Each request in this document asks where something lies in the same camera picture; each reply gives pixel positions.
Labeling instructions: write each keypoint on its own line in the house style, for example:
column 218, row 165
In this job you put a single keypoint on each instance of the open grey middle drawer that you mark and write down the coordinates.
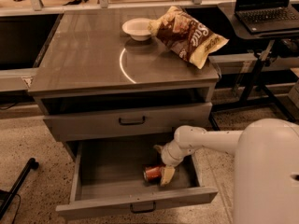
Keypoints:
column 108, row 179

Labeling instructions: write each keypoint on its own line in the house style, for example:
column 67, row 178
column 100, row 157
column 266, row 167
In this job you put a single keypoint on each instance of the black stand leg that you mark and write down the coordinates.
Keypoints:
column 6, row 197

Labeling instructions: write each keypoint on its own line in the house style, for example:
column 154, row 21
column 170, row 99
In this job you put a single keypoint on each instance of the closed grey top drawer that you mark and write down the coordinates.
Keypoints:
column 125, row 122

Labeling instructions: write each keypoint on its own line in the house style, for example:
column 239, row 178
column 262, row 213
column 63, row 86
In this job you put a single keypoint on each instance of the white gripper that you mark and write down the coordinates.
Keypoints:
column 169, row 156

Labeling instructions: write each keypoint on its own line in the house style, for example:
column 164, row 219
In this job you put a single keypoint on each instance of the white bowl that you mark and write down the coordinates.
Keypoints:
column 137, row 29

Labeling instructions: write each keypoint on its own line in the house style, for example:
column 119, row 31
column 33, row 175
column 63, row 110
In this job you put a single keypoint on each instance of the black laptop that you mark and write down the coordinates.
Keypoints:
column 262, row 16

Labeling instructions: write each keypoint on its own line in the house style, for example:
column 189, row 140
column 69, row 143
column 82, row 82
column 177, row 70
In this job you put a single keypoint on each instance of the black laptop stand table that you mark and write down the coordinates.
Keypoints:
column 255, row 91

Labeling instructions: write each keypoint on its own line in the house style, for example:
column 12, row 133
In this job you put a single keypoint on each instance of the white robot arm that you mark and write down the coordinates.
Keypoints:
column 266, row 185

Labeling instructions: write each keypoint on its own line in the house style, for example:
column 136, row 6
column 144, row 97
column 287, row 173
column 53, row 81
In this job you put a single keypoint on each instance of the red coke can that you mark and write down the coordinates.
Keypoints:
column 152, row 173

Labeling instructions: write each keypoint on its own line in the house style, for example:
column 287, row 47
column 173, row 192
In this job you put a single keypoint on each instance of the brown chip bag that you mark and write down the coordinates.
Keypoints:
column 190, row 39

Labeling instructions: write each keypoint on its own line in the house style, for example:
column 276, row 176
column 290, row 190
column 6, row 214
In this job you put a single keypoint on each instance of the grey drawer cabinet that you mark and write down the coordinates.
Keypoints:
column 92, row 65

